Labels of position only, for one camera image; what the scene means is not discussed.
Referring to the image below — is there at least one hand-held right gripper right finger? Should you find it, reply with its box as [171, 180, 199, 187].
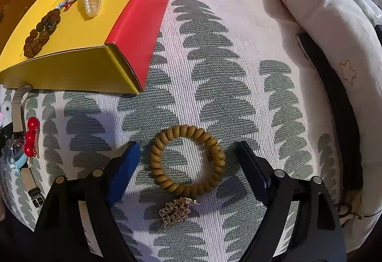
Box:
[236, 141, 348, 262]

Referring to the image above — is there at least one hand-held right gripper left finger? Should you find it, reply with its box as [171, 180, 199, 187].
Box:
[34, 141, 141, 262]

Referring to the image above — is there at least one brown coil hair tie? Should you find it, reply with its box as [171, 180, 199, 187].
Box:
[150, 125, 226, 197]

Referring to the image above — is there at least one gold filigree brooch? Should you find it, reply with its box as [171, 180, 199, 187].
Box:
[159, 197, 201, 225]

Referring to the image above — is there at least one red berry hair clip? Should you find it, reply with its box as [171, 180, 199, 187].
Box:
[24, 117, 41, 167]

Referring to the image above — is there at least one light blue hair ring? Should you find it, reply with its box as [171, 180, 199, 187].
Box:
[6, 154, 27, 173]

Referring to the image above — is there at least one black wristwatch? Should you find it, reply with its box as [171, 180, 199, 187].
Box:
[8, 85, 44, 210]

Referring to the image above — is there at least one yellow cardboard box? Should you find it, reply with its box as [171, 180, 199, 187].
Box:
[0, 0, 183, 93]

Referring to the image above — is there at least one brown seed bead bracelet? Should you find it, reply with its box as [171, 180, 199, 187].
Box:
[23, 9, 62, 59]

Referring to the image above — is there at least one light blue printed quilt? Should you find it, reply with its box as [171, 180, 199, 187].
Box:
[249, 0, 382, 231]

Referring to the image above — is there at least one wooden wardrobe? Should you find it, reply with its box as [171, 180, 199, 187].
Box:
[0, 0, 60, 50]

